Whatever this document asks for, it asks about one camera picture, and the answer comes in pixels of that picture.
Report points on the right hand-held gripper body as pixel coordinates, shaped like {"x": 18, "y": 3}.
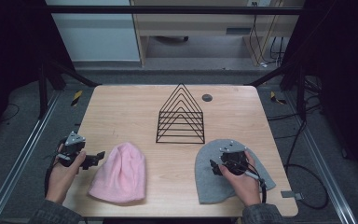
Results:
{"x": 233, "y": 155}

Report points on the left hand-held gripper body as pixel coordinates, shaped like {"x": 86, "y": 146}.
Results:
{"x": 74, "y": 140}

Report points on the grey knit beanie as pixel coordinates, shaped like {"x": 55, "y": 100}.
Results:
{"x": 208, "y": 183}

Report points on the pink knit beanie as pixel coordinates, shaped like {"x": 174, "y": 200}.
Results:
{"x": 121, "y": 174}

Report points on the person's right hand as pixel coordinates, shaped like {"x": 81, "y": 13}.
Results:
{"x": 245, "y": 186}

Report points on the person's left hand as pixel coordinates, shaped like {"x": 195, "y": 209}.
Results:
{"x": 60, "y": 180}

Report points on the yellow black tape strip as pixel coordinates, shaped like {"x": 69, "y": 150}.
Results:
{"x": 77, "y": 98}
{"x": 276, "y": 99}

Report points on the grey round table grommet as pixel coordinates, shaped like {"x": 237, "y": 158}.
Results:
{"x": 207, "y": 97}

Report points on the grey tape piece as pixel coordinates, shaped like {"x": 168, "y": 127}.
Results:
{"x": 292, "y": 195}

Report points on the white cabinet panel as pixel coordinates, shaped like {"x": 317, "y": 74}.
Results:
{"x": 96, "y": 34}

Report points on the aluminium floor rail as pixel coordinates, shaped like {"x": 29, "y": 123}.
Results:
{"x": 320, "y": 155}
{"x": 21, "y": 152}

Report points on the black frame leg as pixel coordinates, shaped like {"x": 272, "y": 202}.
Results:
{"x": 292, "y": 77}
{"x": 56, "y": 77}

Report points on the black horizontal frame bar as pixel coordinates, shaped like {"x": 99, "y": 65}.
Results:
{"x": 167, "y": 10}

